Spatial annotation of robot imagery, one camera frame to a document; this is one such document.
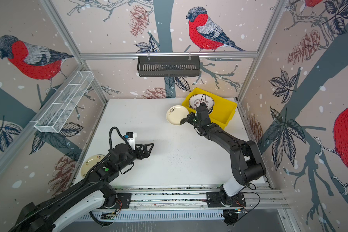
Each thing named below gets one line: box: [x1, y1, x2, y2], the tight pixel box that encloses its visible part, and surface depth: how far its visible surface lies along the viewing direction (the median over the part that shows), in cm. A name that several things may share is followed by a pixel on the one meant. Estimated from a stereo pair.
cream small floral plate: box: [165, 104, 189, 126], surface depth 94 cm
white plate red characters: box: [188, 93, 215, 114], surface depth 116 cm
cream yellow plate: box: [80, 154, 106, 178], surface depth 88 cm
